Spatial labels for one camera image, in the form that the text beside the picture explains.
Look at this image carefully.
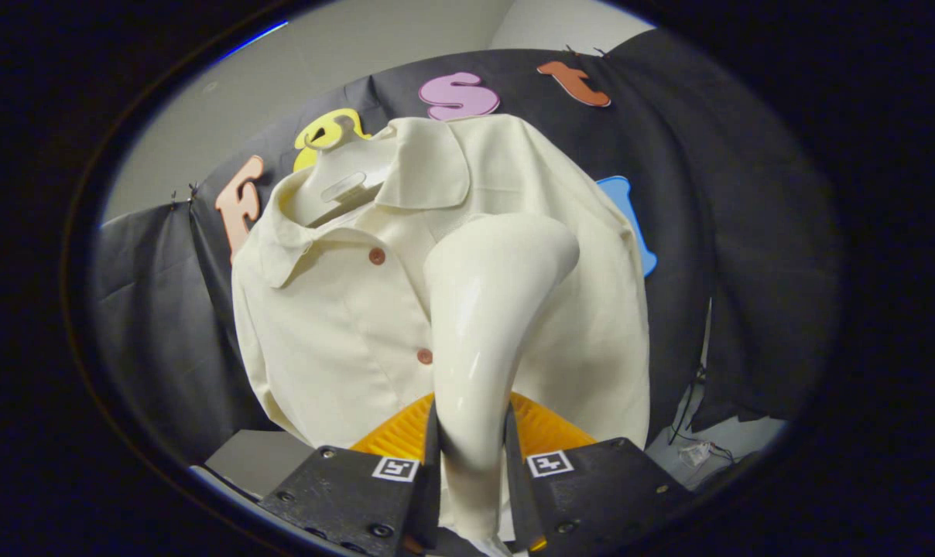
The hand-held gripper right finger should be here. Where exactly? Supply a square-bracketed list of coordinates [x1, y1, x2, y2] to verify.
[503, 392, 694, 555]

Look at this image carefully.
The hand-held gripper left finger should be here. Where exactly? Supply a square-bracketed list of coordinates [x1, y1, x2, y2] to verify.
[259, 392, 442, 557]

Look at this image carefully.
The cream button shirt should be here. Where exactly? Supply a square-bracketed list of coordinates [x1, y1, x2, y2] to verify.
[231, 114, 652, 542]

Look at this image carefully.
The grey drawer cabinet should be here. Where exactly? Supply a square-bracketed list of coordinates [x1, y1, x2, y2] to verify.
[193, 429, 315, 501]

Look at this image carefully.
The white mannequin torso stand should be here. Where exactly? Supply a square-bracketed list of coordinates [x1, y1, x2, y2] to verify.
[285, 116, 400, 230]

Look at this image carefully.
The black backdrop cloth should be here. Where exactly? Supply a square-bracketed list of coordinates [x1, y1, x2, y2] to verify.
[92, 29, 844, 465]

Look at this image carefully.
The thin dark cable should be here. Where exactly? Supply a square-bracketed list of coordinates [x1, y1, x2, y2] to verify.
[667, 362, 738, 466]

